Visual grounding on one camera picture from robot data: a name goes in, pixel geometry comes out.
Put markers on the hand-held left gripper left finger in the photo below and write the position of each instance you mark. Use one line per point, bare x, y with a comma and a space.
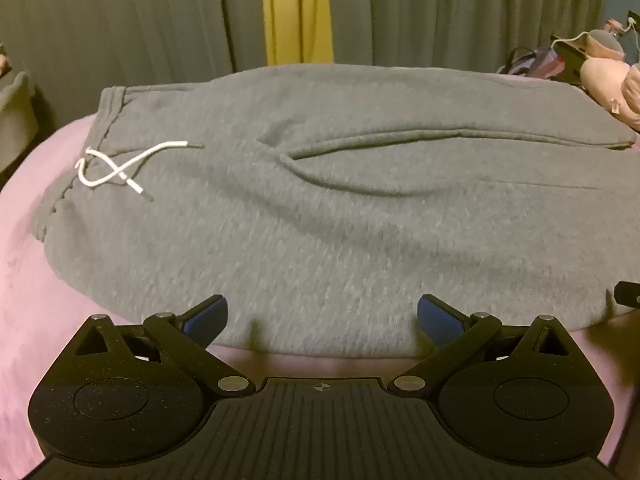
207, 317

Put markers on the yellow curtain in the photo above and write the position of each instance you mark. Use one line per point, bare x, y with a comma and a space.
297, 10

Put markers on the grey sweat pants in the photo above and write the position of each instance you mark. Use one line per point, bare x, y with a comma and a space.
310, 210

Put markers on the dark bag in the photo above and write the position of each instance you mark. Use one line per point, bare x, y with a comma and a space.
530, 62

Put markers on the pink blanket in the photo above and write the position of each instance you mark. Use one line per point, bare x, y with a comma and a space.
45, 320

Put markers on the pink plush toy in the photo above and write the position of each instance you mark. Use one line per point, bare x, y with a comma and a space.
612, 77

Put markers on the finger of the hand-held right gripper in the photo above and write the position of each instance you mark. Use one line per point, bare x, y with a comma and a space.
627, 294

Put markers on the grey curtain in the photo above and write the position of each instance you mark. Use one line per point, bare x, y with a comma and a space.
125, 25
450, 10

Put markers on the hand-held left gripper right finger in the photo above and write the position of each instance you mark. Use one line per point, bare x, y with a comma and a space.
440, 317

